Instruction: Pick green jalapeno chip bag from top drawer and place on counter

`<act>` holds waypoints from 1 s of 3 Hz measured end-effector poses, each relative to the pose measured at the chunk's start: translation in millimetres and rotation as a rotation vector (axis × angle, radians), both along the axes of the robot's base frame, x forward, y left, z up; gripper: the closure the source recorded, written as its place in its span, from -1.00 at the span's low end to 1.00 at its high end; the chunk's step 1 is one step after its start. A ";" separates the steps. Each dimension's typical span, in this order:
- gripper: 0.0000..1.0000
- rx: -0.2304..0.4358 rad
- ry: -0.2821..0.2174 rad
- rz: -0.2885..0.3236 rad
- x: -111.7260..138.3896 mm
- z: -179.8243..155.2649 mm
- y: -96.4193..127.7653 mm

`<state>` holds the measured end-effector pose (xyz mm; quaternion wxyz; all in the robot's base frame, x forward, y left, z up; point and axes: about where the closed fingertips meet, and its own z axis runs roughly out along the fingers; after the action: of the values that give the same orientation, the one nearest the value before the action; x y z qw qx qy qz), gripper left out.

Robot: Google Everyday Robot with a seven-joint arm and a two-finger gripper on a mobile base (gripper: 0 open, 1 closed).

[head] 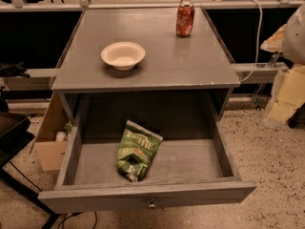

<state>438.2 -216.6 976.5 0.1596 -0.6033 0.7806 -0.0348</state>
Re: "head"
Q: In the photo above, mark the black chair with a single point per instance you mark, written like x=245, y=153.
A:
x=14, y=136

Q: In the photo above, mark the yellow foam padding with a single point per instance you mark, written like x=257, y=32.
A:
x=288, y=92

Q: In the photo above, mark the open grey top drawer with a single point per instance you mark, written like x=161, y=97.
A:
x=193, y=165

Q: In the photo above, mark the green jalapeno chip bag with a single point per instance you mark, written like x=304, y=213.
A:
x=137, y=149

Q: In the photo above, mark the grey cabinet counter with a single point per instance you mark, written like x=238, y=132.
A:
x=170, y=63

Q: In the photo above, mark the metal drawer knob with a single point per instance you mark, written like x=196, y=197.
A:
x=152, y=204

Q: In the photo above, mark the metal rail frame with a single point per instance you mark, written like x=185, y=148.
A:
x=38, y=7

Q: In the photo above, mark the cardboard box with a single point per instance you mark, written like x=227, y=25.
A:
x=52, y=139

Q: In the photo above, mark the white paper bowl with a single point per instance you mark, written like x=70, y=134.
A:
x=123, y=55

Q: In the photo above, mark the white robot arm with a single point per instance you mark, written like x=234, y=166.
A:
x=293, y=44

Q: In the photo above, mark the red cola can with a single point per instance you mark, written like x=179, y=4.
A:
x=184, y=19

